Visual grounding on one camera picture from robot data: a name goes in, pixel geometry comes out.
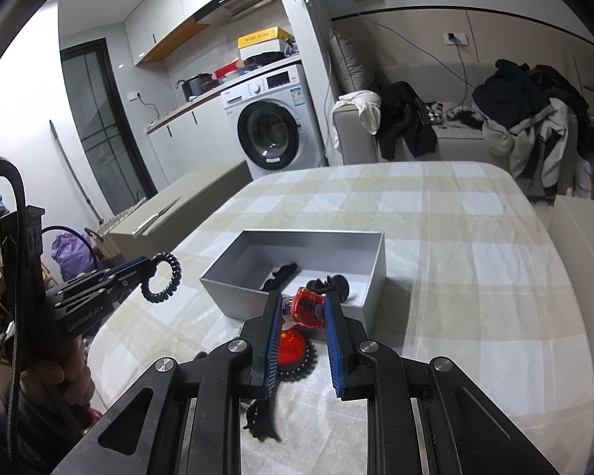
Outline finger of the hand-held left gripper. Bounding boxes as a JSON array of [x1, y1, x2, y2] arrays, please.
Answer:
[[96, 277, 145, 304], [86, 256, 158, 285]]

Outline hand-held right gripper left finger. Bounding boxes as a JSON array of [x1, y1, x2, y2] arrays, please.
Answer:
[[52, 291, 284, 475]]

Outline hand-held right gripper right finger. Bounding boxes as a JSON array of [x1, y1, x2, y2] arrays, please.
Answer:
[[324, 292, 543, 475]]

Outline red hair clip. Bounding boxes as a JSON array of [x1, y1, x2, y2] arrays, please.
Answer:
[[283, 286, 326, 328]]

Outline black spiral hair tie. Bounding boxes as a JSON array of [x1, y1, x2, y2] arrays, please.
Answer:
[[141, 252, 183, 304]]

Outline black claw hair clip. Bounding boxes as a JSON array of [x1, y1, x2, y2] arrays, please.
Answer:
[[242, 386, 282, 442]]

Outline grey cardboard box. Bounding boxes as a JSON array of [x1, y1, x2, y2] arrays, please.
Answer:
[[199, 229, 388, 344]]

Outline person's left forearm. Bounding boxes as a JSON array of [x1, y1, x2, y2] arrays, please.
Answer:
[[0, 393, 87, 475]]

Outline person's left hand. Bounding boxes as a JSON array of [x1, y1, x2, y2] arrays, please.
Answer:
[[19, 339, 94, 431]]

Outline red round badge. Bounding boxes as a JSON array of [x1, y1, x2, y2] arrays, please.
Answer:
[[277, 327, 308, 368]]

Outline wicker basket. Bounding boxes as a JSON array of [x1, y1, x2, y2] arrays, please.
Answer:
[[84, 228, 124, 270]]

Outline purple bag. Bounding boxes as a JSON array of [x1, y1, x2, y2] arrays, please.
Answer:
[[51, 234, 96, 280]]

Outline black rounded hair clip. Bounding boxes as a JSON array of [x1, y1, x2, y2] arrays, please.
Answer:
[[304, 274, 350, 302]]

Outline black fabric hair bow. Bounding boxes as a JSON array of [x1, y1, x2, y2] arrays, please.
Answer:
[[260, 261, 300, 293]]

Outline grey low cabinet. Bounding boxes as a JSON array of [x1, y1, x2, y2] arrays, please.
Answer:
[[108, 161, 253, 263]]

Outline white lower cabinet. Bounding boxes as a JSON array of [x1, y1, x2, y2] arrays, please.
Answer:
[[146, 94, 251, 199]]

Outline black framed glass door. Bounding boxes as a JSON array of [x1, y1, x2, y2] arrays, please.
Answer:
[[61, 42, 158, 223]]

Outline black cooking pot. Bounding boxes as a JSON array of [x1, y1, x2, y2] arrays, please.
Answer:
[[181, 74, 213, 102]]

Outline beige sofa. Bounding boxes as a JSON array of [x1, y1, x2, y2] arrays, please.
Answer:
[[331, 94, 594, 199]]

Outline white washing machine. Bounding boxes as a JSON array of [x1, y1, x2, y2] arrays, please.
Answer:
[[221, 63, 327, 175]]

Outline black striped garment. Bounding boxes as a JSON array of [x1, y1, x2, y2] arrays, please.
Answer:
[[376, 82, 439, 160]]

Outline white garment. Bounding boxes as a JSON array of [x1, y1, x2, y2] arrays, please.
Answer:
[[333, 90, 382, 135]]

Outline white upper cabinets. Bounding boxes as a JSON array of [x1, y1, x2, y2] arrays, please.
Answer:
[[125, 0, 226, 66]]

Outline white box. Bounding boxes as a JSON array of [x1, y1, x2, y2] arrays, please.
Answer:
[[239, 40, 288, 63]]

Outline black and white patterned cloth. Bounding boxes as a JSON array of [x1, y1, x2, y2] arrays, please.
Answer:
[[426, 100, 486, 129]]

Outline grey hooded jacket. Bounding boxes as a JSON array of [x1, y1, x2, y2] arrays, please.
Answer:
[[482, 99, 582, 194]]

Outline yellow box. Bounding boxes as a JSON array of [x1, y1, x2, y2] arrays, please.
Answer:
[[238, 26, 294, 50]]

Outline grey pillow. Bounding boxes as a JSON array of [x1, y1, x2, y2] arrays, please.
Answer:
[[329, 30, 377, 95]]

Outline range hood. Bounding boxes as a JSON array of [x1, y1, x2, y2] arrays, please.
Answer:
[[195, 0, 278, 25]]

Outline pile of dark clothes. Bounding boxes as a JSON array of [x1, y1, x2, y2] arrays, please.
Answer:
[[472, 59, 590, 134]]

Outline thin black cable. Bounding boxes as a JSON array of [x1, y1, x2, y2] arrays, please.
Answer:
[[40, 226, 99, 275]]

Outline mop handle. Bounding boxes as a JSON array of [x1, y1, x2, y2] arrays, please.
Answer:
[[48, 119, 102, 223]]

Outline black braided cable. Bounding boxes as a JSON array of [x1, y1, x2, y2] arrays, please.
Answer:
[[0, 155, 30, 456]]

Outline black power cable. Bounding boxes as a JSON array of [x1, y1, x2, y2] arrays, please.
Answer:
[[454, 42, 471, 110]]

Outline blue cable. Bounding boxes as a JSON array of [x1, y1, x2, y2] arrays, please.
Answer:
[[297, 0, 468, 85]]

